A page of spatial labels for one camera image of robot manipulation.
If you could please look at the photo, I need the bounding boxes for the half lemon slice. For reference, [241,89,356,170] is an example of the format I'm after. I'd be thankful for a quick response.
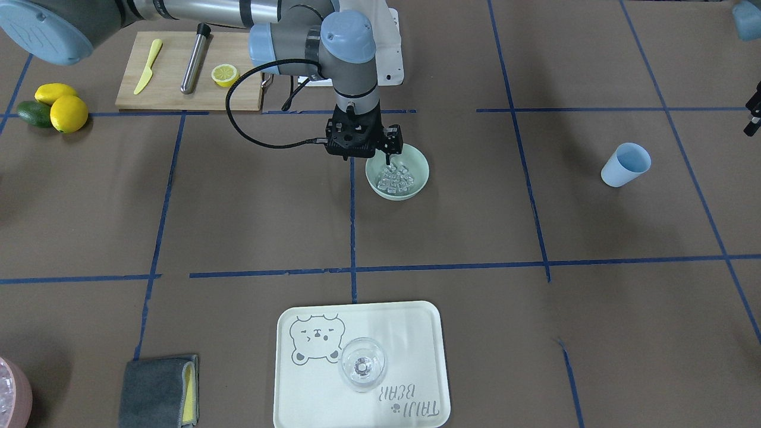
[211,64,240,89]

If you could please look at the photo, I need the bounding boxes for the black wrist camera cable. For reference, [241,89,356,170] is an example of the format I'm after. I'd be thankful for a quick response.
[225,58,329,149]

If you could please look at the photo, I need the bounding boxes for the yellow plastic knife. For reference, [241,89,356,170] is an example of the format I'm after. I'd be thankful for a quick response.
[133,39,163,95]

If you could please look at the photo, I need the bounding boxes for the yellow lemon large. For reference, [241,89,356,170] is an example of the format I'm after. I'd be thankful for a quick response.
[50,95,89,134]

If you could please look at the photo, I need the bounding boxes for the cream bear tray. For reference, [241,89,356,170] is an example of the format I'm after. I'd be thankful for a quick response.
[273,301,451,427]

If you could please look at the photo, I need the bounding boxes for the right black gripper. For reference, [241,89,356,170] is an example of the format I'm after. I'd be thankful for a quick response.
[325,105,403,166]

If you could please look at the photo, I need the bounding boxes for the ice cubes in green bowl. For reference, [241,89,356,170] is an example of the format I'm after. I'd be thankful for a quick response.
[375,165,417,197]

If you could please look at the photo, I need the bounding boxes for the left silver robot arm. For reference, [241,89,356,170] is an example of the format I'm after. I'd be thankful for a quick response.
[732,1,760,137]

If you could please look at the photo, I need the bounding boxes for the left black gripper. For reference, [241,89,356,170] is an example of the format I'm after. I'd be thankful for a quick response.
[744,81,761,137]

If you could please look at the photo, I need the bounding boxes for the steel muddler rod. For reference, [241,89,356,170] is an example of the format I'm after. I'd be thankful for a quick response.
[180,23,211,95]

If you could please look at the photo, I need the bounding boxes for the clear wine glass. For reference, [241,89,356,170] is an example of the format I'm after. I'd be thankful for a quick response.
[339,338,388,393]

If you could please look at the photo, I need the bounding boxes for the grey folded cloth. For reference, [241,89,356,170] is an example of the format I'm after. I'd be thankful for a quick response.
[118,354,199,427]

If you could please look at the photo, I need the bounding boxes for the green ceramic bowl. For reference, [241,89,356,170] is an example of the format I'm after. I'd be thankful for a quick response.
[364,144,430,201]

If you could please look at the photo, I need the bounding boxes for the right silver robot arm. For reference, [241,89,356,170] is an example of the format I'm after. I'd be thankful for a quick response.
[1,1,403,162]

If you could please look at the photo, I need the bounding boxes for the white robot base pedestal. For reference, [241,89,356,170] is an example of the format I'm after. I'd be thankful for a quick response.
[297,0,405,87]

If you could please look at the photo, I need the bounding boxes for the wooden cutting board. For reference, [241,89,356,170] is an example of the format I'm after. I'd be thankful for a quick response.
[115,31,271,112]

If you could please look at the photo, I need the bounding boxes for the yellow lemon small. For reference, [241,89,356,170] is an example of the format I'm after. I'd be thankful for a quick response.
[34,82,78,106]

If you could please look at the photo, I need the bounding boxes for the light blue plastic cup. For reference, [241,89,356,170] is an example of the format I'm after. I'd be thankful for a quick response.
[600,143,652,188]

